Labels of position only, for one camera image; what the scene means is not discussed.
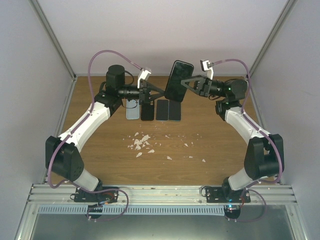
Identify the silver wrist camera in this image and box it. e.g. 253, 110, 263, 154
200, 59, 214, 80
137, 68, 152, 89

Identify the grey slotted cable duct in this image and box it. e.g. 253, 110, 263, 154
38, 204, 225, 216

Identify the light blue phone case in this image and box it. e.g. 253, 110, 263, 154
125, 99, 140, 120

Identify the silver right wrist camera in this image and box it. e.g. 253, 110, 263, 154
200, 59, 214, 80

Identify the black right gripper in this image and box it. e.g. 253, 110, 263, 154
179, 75, 226, 99

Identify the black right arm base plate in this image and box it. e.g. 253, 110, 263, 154
199, 185, 251, 204

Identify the aluminium front rail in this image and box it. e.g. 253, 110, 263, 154
27, 184, 298, 206

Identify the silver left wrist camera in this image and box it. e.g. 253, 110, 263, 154
137, 68, 152, 89

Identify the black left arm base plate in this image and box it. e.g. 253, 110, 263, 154
70, 186, 119, 204

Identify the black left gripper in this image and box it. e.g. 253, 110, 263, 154
119, 81, 166, 105

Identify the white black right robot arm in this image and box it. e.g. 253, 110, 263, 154
181, 75, 284, 203

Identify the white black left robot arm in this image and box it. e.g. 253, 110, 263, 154
45, 64, 165, 202

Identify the black phone case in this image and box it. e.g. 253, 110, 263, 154
140, 102, 155, 121

